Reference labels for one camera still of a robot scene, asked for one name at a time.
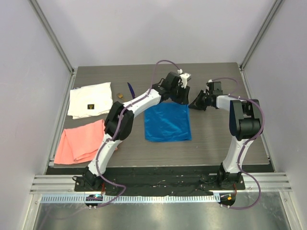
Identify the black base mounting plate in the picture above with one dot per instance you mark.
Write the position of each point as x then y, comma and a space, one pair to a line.
152, 181

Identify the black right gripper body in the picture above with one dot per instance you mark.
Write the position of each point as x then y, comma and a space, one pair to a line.
206, 99

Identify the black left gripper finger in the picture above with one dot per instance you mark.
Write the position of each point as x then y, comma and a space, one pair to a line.
175, 97
184, 95

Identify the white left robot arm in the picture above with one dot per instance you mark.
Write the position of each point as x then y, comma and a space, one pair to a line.
119, 122

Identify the left aluminium frame post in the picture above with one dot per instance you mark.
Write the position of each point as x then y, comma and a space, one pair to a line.
51, 34

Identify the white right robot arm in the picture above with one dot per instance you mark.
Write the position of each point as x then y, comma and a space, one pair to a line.
246, 123

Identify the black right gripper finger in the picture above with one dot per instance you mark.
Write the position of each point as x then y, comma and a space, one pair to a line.
198, 105
201, 96

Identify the pink folded cloth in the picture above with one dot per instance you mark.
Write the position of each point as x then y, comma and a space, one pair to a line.
80, 144

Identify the purple plastic knife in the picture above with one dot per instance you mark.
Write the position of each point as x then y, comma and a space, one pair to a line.
131, 90

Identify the aluminium frame post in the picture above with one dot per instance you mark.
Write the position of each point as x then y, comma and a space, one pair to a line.
51, 34
261, 32

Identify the slotted cable duct rail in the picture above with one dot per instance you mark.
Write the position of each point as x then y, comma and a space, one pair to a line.
91, 199

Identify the right aluminium frame post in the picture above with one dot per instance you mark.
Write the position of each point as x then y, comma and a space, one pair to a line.
261, 32

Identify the white folded cloth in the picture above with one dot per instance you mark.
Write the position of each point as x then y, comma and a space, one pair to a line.
92, 100

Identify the horizontal aluminium frame rail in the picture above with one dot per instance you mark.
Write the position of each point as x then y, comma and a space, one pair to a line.
266, 182

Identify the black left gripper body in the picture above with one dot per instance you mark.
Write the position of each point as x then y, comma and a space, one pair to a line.
178, 88

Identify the green handled gold fork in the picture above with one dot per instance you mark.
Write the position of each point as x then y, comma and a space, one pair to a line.
121, 96

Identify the blue cloth napkin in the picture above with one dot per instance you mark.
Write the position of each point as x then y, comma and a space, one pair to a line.
167, 122

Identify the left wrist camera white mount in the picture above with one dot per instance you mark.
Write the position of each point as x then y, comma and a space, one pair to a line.
185, 77

